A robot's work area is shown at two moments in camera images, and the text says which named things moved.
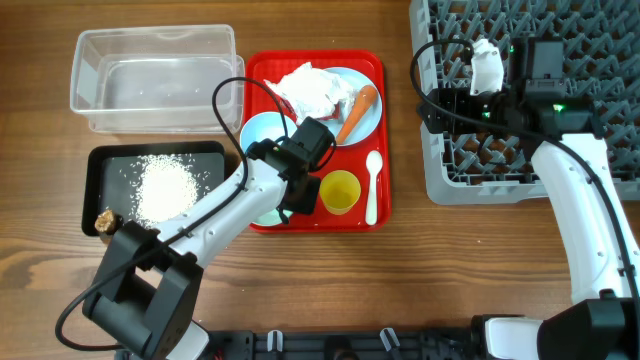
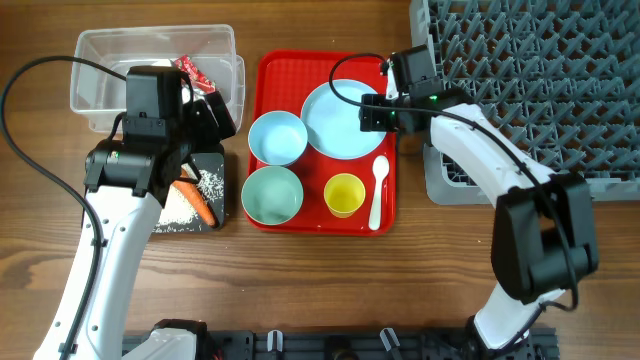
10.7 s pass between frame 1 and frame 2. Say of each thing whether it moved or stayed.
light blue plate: moved
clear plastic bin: stayed
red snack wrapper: moved
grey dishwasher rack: stayed
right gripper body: moved
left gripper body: moved
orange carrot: moved
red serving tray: stayed
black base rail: stayed
